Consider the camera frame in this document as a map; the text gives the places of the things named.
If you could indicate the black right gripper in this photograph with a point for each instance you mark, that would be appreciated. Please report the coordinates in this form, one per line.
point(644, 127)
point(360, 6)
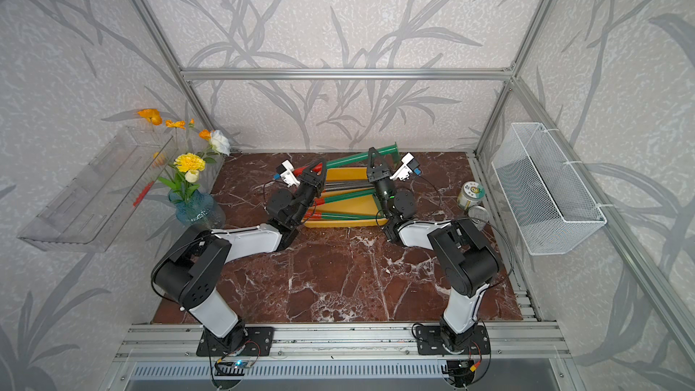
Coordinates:
point(378, 177)

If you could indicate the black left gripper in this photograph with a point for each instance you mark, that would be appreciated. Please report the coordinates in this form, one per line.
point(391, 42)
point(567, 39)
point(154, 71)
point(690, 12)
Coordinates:
point(315, 185)

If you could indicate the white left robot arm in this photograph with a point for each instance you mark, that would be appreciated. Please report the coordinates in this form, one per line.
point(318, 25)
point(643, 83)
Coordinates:
point(190, 271)

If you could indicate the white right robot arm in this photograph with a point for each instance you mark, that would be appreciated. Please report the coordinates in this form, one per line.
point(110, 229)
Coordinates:
point(463, 251)

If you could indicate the yellow plastic storage box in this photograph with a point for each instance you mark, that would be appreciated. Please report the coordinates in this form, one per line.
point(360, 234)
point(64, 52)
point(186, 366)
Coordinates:
point(359, 206)

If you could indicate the metal pull-tab can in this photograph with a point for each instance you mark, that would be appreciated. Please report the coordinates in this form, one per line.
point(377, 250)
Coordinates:
point(479, 215)

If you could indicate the artificial flower bouquet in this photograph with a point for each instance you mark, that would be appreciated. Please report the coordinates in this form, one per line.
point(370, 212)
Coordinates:
point(183, 173)

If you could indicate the blue glass flower vase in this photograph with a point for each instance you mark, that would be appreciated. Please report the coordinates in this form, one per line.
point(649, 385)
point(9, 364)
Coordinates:
point(200, 210)

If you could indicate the left circuit board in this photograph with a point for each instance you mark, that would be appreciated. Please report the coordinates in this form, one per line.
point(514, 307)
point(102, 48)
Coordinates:
point(232, 368)

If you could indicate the circuit board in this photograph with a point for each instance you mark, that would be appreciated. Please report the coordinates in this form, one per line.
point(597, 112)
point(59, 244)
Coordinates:
point(461, 370)
point(232, 368)

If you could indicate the right circuit board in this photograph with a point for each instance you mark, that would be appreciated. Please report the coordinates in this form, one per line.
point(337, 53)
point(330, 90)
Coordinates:
point(461, 370)

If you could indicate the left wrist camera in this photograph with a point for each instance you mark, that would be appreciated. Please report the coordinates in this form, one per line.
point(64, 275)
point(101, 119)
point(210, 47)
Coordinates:
point(285, 173)

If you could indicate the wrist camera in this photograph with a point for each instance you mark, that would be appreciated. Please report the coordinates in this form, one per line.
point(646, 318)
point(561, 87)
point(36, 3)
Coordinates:
point(409, 166)
point(285, 173)

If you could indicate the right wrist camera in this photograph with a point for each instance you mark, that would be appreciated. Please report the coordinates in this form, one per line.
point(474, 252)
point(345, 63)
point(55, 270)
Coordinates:
point(409, 166)

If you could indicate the white wire mesh basket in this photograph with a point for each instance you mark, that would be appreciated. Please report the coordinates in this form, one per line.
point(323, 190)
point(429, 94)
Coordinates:
point(550, 203)

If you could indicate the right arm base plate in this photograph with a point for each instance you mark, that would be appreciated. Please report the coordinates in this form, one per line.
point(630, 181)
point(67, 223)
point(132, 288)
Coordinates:
point(439, 339)

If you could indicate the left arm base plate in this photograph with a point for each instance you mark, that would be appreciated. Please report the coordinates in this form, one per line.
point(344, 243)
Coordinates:
point(252, 341)

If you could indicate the aluminium frame profile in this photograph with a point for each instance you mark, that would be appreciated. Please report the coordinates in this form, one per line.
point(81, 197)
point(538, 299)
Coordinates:
point(667, 304)

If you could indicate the clear acrylic wall shelf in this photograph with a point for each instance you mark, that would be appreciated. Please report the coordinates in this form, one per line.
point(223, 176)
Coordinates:
point(87, 216)

